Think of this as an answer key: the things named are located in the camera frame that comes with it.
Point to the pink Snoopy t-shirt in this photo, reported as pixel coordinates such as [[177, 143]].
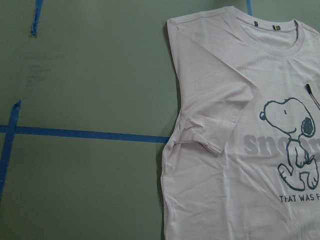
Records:
[[243, 161]]

